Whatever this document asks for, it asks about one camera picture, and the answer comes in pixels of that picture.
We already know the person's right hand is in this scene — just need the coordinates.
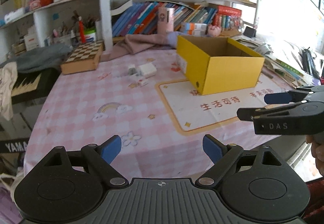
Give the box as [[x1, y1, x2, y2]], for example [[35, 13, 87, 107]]
[[305, 135, 324, 176]]

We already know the pink checkered tablecloth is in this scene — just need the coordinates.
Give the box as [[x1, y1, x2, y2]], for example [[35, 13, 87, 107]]
[[24, 50, 305, 178]]

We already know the yellow cardboard box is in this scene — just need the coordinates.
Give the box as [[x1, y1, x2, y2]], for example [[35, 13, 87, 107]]
[[176, 35, 265, 95]]

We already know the small red white box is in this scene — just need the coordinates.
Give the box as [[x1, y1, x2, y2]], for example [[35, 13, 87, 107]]
[[137, 78, 148, 87]]

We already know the small white eraser block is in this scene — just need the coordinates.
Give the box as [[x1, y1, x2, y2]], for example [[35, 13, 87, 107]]
[[127, 64, 137, 76]]

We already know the black Yamaha keyboard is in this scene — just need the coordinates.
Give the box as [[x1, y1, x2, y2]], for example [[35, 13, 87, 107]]
[[12, 68, 60, 104]]

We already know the pink pig figurine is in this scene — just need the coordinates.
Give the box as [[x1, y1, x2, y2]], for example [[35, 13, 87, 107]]
[[207, 25, 222, 37]]

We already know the wooden chess board box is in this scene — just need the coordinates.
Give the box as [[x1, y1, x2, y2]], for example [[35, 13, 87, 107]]
[[60, 41, 104, 75]]

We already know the white tissue pack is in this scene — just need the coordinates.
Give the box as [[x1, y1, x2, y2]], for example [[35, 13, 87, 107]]
[[138, 63, 157, 78]]

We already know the grey folded garment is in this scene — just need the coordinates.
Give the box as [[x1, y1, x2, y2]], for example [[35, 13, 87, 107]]
[[1, 43, 72, 73]]

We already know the small orange blue box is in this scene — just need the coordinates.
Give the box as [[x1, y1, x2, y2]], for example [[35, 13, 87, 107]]
[[180, 22, 208, 36]]

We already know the pink folded cloth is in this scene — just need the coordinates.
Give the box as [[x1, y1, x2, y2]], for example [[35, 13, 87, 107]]
[[100, 34, 174, 62]]

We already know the white printed shirt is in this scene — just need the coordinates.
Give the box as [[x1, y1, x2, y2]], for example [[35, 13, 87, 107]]
[[0, 61, 18, 121]]

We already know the red bottle on shelf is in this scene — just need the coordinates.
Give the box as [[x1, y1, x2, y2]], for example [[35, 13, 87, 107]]
[[78, 16, 86, 44]]

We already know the green lid white jar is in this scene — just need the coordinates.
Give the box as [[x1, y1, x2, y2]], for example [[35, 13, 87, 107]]
[[84, 27, 97, 43]]

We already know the lavender cloth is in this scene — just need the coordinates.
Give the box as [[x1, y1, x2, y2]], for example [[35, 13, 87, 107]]
[[166, 31, 186, 48]]

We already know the pink cartoon tumbler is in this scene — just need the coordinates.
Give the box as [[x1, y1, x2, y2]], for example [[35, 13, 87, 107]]
[[157, 7, 175, 35]]

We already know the white bookshelf unit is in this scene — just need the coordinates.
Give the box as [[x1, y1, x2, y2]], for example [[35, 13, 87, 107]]
[[1, 0, 258, 60]]

